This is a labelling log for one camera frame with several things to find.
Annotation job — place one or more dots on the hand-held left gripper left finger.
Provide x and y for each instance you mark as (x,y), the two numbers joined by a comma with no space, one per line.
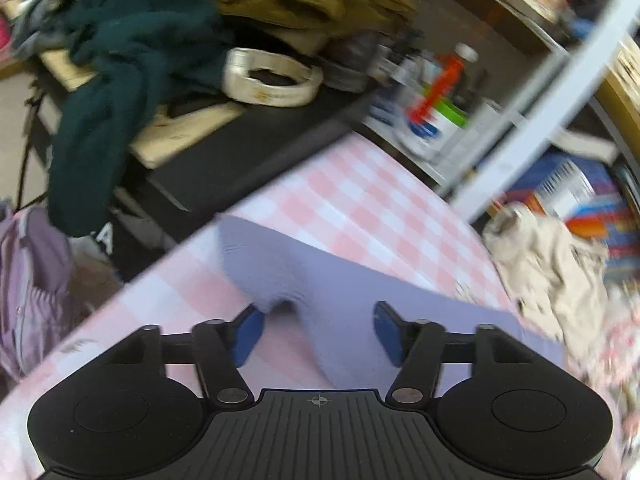
(248,335)

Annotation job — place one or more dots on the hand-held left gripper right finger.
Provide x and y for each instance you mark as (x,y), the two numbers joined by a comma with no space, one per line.
(387,331)

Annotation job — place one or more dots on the lavender pants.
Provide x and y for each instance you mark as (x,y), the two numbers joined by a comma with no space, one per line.
(325,280)

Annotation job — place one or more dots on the pink checkered bedsheet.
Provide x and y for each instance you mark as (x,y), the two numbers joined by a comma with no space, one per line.
(360,195)

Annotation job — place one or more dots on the beige crumpled cloth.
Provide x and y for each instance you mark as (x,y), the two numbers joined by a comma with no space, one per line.
(545,260)

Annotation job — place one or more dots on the black table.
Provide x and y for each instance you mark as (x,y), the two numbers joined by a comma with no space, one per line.
(240,160)

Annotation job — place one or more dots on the light wooden board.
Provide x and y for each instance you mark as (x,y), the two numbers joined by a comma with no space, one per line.
(175,132)

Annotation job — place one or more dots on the purple backpack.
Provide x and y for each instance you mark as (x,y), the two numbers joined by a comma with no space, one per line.
(35,280)

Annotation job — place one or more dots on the blue printed box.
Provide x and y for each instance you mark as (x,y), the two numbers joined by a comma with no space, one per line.
(565,185)

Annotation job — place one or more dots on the white tape roll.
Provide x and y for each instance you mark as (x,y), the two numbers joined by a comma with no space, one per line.
(240,80)

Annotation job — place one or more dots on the dark green garment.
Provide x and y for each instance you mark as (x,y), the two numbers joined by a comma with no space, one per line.
(130,50)

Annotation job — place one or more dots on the grey cloth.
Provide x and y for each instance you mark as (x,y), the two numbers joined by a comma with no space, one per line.
(40,25)

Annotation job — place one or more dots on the white shelf frame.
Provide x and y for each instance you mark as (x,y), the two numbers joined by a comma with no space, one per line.
(550,90)

